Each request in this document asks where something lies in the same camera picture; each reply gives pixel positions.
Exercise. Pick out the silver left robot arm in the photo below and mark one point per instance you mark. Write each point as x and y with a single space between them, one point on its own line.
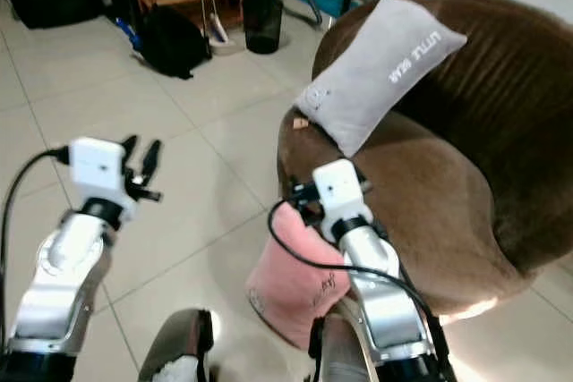
64 270

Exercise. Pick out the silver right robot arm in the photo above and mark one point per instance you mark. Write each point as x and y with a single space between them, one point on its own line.
380 297

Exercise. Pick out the black backpack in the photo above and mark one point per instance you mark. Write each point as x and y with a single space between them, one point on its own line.
172 40

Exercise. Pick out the brown round sofa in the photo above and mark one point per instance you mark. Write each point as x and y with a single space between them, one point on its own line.
457 194

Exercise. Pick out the robot right leg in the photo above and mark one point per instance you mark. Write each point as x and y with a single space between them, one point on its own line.
340 351

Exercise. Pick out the teal floor mat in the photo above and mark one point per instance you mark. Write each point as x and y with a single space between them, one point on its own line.
342 4

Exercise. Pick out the grey pillow with white print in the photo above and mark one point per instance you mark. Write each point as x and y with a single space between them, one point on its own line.
376 69

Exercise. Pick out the small tan tag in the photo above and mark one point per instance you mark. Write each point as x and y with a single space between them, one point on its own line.
301 123

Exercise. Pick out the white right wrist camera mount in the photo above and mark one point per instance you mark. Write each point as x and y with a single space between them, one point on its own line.
336 187

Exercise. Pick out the dark translucent bin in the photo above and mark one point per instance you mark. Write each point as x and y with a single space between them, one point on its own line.
261 20

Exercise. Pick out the pink plush pillow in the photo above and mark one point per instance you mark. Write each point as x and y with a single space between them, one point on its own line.
286 279

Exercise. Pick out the robot leg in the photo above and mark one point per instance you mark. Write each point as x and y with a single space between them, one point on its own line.
179 342
340 351

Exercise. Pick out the broom with dustpan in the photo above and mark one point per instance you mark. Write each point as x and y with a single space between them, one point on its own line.
217 29

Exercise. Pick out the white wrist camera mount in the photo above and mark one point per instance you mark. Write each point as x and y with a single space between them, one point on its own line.
97 165
336 187

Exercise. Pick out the robot left leg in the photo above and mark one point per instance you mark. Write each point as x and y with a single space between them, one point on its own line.
179 342

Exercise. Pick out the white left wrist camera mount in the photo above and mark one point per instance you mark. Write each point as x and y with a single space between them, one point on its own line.
97 165

